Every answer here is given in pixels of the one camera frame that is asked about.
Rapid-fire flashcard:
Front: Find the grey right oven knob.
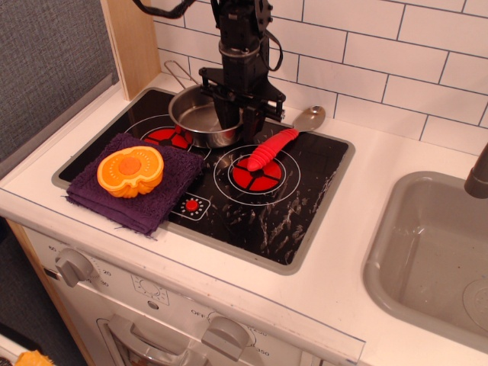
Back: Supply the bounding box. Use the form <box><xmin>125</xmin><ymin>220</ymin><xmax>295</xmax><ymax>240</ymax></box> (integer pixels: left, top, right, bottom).
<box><xmin>201</xmin><ymin>316</ymin><xmax>250</xmax><ymax>361</ymax></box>

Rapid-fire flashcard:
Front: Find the grey oven door handle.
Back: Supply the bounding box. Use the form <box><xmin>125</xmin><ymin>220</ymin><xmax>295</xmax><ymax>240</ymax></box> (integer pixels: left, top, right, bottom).
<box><xmin>106</xmin><ymin>315</ymin><xmax>211</xmax><ymax>365</ymax></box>

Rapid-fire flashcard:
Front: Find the grey left timer knob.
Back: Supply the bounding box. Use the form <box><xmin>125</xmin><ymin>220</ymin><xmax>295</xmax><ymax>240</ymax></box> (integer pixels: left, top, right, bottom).
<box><xmin>55</xmin><ymin>249</ymin><xmax>94</xmax><ymax>287</ymax></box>

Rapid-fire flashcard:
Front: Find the black toy stove top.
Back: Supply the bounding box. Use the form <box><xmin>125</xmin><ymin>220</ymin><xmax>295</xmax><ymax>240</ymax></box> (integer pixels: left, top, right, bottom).
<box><xmin>53</xmin><ymin>88</ymin><xmax>355</xmax><ymax>275</ymax></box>

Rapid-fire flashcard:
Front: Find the red stove knob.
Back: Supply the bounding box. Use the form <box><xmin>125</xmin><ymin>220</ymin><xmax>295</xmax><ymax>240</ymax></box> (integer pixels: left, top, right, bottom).
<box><xmin>185</xmin><ymin>199</ymin><xmax>200</xmax><ymax>213</ymax></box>

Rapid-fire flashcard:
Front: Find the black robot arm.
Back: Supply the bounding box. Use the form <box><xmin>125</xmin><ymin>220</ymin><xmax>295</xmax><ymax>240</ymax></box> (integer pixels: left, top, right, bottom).
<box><xmin>199</xmin><ymin>1</ymin><xmax>286</xmax><ymax>143</ymax></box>

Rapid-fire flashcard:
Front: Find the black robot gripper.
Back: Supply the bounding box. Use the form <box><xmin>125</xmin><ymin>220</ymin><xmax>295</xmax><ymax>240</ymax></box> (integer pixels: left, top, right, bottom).
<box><xmin>199</xmin><ymin>40</ymin><xmax>286</xmax><ymax>143</ymax></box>

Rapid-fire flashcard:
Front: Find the light wooden side panel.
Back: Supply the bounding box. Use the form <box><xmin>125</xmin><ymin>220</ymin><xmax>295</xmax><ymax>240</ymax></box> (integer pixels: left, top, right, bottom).
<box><xmin>101</xmin><ymin>0</ymin><xmax>161</xmax><ymax>101</ymax></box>

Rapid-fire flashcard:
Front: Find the silver metal pot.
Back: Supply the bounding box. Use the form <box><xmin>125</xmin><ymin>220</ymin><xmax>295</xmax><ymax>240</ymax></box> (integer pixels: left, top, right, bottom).
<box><xmin>164</xmin><ymin>60</ymin><xmax>243</xmax><ymax>149</ymax></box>

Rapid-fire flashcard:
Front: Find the orange plastic toy pumpkin half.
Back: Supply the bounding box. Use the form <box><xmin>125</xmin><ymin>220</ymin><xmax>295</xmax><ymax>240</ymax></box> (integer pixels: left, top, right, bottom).
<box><xmin>97</xmin><ymin>146</ymin><xmax>164</xmax><ymax>198</ymax></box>

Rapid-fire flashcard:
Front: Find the grey faucet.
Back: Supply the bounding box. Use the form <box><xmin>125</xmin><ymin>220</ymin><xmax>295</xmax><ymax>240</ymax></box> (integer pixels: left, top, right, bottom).
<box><xmin>464</xmin><ymin>144</ymin><xmax>488</xmax><ymax>199</ymax></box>

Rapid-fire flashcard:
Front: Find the purple folded towel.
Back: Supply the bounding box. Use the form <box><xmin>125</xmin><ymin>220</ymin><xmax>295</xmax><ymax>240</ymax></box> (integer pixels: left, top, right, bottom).
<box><xmin>66</xmin><ymin>133</ymin><xmax>204</xmax><ymax>236</ymax></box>

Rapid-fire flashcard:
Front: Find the white toy oven front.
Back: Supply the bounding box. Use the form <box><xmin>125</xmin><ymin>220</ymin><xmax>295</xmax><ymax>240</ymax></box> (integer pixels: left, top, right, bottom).
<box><xmin>26</xmin><ymin>230</ymin><xmax>364</xmax><ymax>365</ymax></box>

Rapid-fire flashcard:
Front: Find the red handled metal spoon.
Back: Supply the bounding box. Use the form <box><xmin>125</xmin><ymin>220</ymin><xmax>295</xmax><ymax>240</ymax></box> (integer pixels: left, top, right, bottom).
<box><xmin>247</xmin><ymin>105</ymin><xmax>326</xmax><ymax>172</ymax></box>

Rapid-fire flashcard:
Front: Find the orange object bottom left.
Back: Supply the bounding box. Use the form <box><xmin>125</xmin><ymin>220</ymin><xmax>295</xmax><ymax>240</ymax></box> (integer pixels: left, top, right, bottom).
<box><xmin>14</xmin><ymin>350</ymin><xmax>54</xmax><ymax>366</ymax></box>

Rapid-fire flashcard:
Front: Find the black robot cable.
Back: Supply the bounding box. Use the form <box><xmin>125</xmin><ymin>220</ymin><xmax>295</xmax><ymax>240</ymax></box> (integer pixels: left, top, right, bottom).
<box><xmin>132</xmin><ymin>0</ymin><xmax>214</xmax><ymax>19</ymax></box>

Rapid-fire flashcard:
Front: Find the grey toy sink basin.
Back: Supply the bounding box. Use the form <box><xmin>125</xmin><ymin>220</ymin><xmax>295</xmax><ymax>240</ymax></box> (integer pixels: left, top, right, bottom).
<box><xmin>364</xmin><ymin>172</ymin><xmax>487</xmax><ymax>352</ymax></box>

